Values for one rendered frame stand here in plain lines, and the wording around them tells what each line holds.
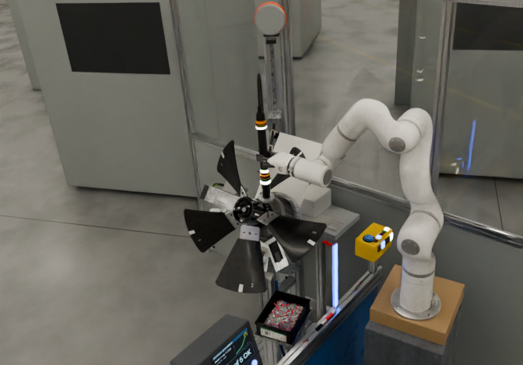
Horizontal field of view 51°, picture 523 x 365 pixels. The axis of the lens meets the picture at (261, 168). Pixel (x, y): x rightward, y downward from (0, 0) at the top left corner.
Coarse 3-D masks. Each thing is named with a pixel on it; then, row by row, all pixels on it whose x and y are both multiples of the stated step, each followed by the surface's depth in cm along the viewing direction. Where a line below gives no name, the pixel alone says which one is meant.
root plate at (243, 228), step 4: (240, 228) 245; (244, 228) 245; (248, 228) 246; (252, 228) 246; (256, 228) 247; (240, 232) 244; (248, 232) 246; (252, 232) 246; (256, 232) 247; (240, 236) 244; (244, 236) 245; (248, 236) 245; (252, 236) 246; (256, 236) 246; (256, 240) 246
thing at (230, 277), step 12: (240, 240) 243; (252, 240) 245; (240, 252) 242; (252, 252) 243; (228, 264) 241; (240, 264) 241; (252, 264) 242; (228, 276) 240; (240, 276) 240; (252, 276) 241; (264, 276) 241; (228, 288) 240; (252, 288) 239; (264, 288) 240
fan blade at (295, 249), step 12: (276, 228) 235; (288, 228) 235; (300, 228) 235; (312, 228) 234; (324, 228) 232; (288, 240) 230; (300, 240) 229; (312, 240) 229; (288, 252) 227; (300, 252) 226
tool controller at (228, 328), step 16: (224, 320) 182; (240, 320) 180; (208, 336) 176; (224, 336) 173; (240, 336) 176; (192, 352) 170; (208, 352) 168; (224, 352) 171; (240, 352) 176; (256, 352) 181
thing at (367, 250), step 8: (376, 224) 252; (368, 232) 247; (376, 232) 247; (360, 240) 242; (360, 248) 244; (368, 248) 240; (376, 248) 239; (384, 248) 247; (360, 256) 246; (368, 256) 242; (376, 256) 241
